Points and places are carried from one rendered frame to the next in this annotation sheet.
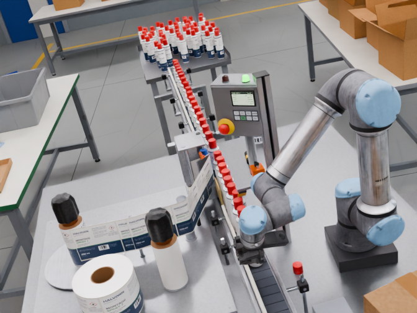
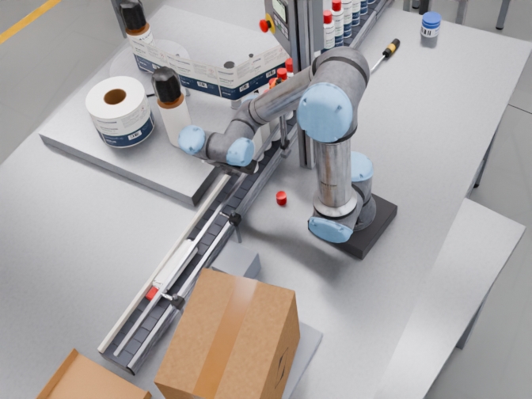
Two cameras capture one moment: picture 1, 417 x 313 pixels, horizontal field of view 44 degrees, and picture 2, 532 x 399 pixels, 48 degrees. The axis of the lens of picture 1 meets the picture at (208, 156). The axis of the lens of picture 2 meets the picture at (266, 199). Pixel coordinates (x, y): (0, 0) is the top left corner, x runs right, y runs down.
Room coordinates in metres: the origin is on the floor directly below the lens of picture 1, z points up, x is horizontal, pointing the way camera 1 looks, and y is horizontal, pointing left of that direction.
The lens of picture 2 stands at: (0.44, -0.95, 2.40)
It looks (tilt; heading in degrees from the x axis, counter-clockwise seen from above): 53 degrees down; 42
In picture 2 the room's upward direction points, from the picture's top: 9 degrees counter-clockwise
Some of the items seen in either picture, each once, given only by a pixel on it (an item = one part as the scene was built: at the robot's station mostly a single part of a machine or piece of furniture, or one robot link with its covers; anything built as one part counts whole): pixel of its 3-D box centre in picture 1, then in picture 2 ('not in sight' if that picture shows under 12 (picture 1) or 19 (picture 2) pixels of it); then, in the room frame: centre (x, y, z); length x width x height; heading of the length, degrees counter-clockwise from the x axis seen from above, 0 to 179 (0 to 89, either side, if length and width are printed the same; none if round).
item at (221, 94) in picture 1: (242, 105); (292, 10); (1.57, -0.15, 1.38); 0.17 x 0.10 x 0.19; 60
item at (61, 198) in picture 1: (72, 228); (139, 35); (1.57, 0.54, 1.04); 0.09 x 0.09 x 0.29
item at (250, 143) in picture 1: (251, 148); not in sight; (1.62, -0.16, 1.18); 0.04 x 0.04 x 0.21
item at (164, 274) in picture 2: not in sight; (172, 271); (0.92, -0.12, 0.91); 0.20 x 0.05 x 0.05; 4
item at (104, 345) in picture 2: (259, 300); (207, 203); (1.16, -0.06, 0.91); 1.07 x 0.01 x 0.02; 5
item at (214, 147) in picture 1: (215, 160); (327, 36); (1.94, -0.03, 0.98); 0.05 x 0.05 x 0.20
